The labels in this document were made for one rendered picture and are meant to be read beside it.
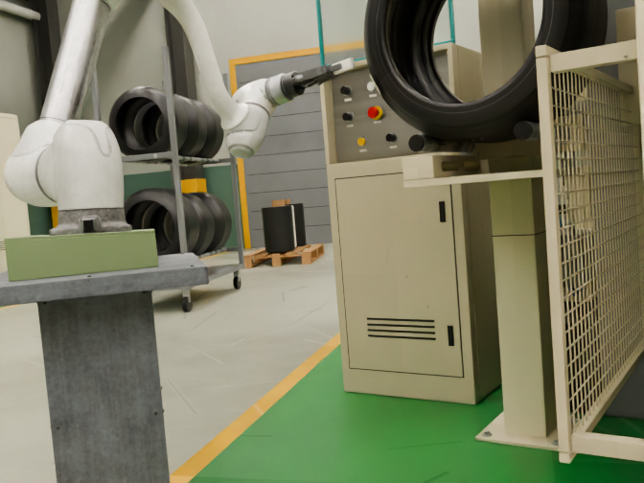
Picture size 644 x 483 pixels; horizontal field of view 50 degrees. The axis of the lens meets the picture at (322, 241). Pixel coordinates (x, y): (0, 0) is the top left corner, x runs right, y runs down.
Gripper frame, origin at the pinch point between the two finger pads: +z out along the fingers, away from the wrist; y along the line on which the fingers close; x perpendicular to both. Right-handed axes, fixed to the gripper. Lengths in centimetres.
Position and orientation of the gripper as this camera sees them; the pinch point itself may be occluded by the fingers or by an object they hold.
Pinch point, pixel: (343, 66)
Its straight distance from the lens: 211.4
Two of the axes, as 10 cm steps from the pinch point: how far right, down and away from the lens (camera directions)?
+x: 1.9, 9.8, -0.1
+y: 5.4, -1.0, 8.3
